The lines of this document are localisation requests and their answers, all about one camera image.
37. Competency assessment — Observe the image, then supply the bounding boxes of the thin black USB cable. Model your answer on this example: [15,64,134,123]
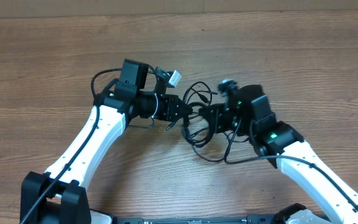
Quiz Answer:
[182,81,226,163]

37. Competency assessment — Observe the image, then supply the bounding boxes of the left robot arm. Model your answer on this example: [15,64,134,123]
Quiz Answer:
[20,59,192,224]

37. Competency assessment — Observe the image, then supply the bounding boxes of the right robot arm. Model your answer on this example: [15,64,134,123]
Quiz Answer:
[199,85,358,223]

